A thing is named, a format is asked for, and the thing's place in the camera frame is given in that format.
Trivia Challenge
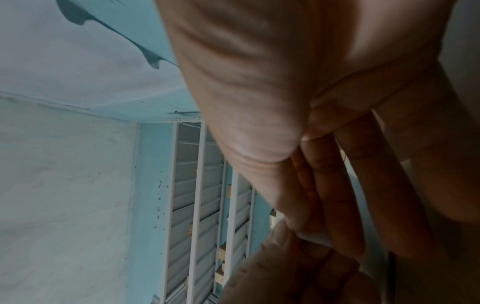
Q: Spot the white metal shelf rack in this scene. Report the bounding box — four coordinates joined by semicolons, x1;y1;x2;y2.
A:
151;117;281;304

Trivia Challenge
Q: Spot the person's left hand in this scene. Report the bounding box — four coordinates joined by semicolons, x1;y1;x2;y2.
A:
218;220;386;304

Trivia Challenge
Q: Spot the white shipping label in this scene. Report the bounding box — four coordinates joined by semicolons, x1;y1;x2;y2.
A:
295;229;393;300

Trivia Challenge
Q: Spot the person's right hand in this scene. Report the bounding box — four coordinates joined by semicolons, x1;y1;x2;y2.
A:
154;0;480;260

